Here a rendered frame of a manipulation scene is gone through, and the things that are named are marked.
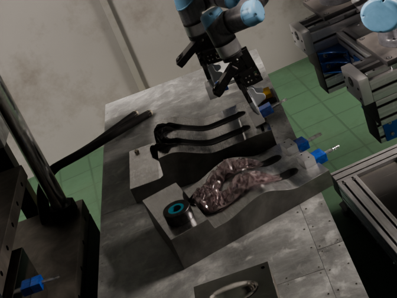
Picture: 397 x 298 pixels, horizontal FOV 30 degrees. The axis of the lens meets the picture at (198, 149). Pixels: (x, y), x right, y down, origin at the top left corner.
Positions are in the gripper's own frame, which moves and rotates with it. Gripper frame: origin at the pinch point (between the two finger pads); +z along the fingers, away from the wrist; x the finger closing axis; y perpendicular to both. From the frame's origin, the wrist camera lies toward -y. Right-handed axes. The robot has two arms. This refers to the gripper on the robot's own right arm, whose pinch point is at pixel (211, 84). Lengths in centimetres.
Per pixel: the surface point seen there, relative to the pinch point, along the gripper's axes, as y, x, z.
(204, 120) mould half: -6.4, -12.4, 6.4
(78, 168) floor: -104, 161, 95
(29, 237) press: -76, -31, 16
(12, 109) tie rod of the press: -61, -27, -28
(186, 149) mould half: -13.6, -34.7, 3.0
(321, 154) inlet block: 25, -57, 8
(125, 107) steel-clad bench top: -39, 42, 15
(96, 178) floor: -91, 141, 95
